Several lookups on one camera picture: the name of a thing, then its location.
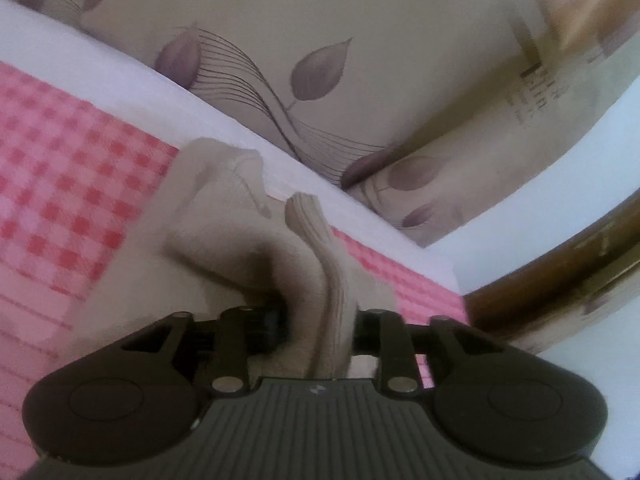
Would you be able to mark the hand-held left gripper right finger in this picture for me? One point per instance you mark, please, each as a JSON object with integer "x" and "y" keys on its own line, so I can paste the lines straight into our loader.
{"x": 395, "y": 345}

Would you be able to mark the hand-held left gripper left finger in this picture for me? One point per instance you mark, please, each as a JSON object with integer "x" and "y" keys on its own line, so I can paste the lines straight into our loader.
{"x": 235, "y": 340}

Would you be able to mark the beige knit sweater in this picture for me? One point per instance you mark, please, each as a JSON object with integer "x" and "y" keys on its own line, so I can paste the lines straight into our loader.
{"x": 225, "y": 260}

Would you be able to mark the brown wooden door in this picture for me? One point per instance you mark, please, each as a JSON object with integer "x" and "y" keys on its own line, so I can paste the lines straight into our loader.
{"x": 540, "y": 300}

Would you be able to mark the pink checked bed sheet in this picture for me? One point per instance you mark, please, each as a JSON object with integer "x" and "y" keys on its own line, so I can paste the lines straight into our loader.
{"x": 65, "y": 160}

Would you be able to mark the beige leaf print curtain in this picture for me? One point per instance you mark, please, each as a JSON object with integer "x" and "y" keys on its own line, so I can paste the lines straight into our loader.
{"x": 400, "y": 60}

